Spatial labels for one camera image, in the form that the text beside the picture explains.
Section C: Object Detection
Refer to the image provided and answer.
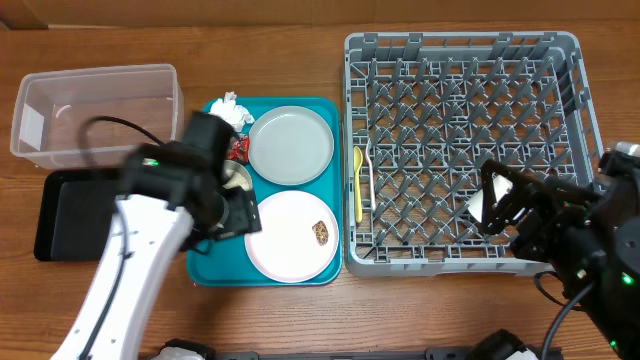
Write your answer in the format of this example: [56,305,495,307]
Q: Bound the clear plastic bin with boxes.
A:
[10,64,184,170]

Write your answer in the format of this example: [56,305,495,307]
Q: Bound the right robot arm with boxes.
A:
[479,143,639,359]

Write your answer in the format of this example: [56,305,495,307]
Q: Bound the pink plate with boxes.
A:
[245,190,340,283]

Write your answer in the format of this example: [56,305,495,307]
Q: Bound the grey plate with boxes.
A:
[248,106,334,186]

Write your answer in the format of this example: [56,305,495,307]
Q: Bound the yellow plastic spoon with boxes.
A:
[353,146,363,223]

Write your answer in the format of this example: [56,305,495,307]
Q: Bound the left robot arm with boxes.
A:
[54,142,261,359]

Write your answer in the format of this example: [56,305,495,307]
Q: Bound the white paper cup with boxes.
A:
[465,174,514,224]

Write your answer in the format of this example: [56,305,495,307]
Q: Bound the grey dishwasher rack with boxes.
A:
[342,32,603,277]

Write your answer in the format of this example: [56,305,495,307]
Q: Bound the red candy wrapper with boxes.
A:
[227,134,250,165]

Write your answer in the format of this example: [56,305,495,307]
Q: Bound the teal plastic tray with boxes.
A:
[187,97,343,287]

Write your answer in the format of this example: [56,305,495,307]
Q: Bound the black tray bin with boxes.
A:
[33,168,119,262]

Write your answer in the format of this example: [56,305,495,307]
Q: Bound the bowl of rice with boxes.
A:
[223,160,253,191]

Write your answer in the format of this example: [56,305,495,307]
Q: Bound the white plastic spoon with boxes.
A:
[365,139,377,213]

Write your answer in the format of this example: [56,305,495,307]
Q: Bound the brown food scrap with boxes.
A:
[312,220,329,246]

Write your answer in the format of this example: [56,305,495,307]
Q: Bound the crumpled white tissue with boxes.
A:
[208,92,255,132]

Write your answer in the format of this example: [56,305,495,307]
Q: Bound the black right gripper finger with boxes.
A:
[479,189,530,235]
[481,160,544,200]

